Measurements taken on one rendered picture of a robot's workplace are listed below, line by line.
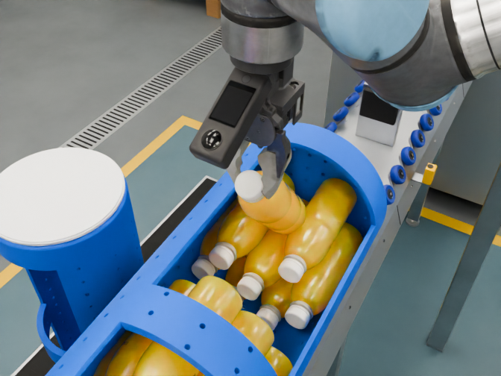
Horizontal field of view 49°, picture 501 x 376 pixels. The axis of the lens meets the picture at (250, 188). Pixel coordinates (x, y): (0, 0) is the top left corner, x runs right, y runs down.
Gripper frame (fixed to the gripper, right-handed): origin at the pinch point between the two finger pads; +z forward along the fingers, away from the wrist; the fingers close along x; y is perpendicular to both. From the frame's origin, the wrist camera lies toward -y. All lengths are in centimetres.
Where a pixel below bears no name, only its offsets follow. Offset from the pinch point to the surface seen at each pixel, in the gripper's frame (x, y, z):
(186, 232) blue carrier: 7.8, -4.8, 8.6
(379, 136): -1, 64, 35
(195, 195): 76, 90, 115
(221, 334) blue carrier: -5.7, -17.0, 7.7
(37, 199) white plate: 48, 0, 27
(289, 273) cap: -5.5, 3.1, 18.5
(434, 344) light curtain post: -33, 78, 126
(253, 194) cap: -1.3, -1.5, -0.7
